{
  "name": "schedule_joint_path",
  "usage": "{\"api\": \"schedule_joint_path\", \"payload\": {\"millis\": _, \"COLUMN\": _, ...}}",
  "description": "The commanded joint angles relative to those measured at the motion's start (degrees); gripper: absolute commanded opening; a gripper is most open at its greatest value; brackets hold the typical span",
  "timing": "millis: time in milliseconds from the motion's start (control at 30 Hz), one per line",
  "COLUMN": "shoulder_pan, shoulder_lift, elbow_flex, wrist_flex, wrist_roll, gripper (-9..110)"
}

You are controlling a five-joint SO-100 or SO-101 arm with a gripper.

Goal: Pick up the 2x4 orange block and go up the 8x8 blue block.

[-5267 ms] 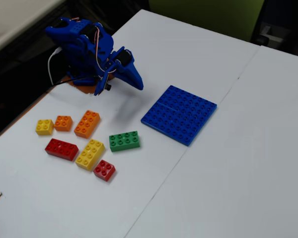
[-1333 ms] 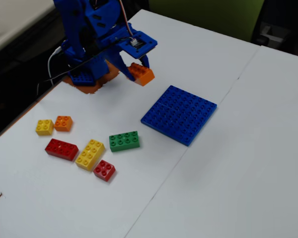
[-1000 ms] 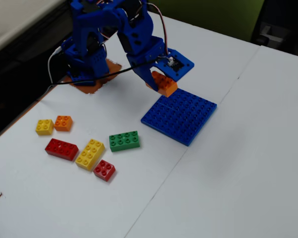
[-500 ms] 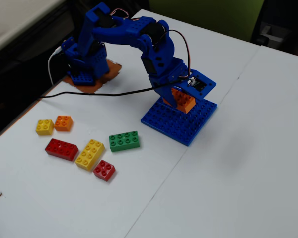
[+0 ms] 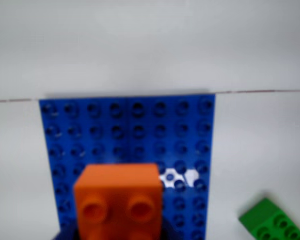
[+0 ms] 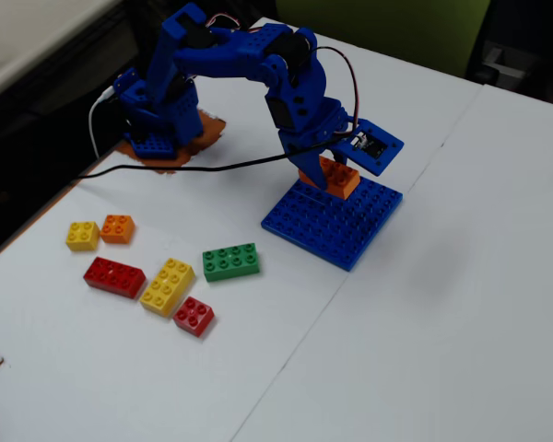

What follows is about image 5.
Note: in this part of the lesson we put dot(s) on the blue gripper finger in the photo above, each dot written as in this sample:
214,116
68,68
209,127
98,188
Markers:
168,232
65,235

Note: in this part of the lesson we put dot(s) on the empty white board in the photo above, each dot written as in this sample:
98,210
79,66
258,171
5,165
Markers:
140,50

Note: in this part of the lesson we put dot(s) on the white board under blocks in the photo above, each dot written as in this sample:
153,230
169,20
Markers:
15,162

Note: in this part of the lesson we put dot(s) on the blue 8x8 base plate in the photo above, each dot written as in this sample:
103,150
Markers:
130,132

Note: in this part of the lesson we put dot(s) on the orange 2x4 block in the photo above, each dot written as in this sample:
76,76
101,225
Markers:
117,195

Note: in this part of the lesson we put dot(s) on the green 2x4 block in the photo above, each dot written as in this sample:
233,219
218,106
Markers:
270,220

